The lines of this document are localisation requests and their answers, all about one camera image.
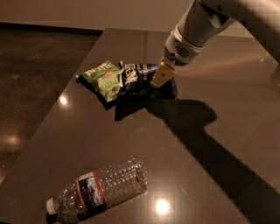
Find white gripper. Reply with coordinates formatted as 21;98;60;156
150;24;203;88

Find blue chip bag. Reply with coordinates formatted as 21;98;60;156
119;61;177;100

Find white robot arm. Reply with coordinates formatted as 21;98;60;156
150;0;280;88

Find green jalapeno chip bag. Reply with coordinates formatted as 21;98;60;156
76;60;121;102

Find clear plastic water bottle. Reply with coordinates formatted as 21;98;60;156
45;155;148;224

